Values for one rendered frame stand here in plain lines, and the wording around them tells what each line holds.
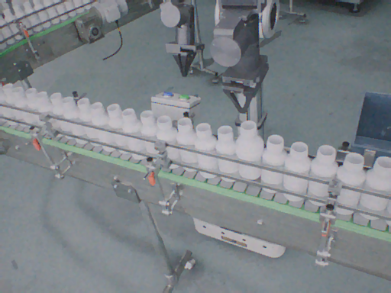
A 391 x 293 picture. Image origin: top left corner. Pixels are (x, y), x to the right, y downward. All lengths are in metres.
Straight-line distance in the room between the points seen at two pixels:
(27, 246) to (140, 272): 0.78
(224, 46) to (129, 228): 1.73
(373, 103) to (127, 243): 1.50
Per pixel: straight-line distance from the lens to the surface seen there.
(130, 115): 0.98
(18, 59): 2.27
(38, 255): 2.35
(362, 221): 0.91
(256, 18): 0.67
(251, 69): 0.70
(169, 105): 1.09
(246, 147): 0.83
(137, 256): 2.08
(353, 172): 0.81
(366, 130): 1.52
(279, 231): 0.99
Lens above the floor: 1.71
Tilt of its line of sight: 41 degrees down
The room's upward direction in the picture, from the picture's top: 10 degrees counter-clockwise
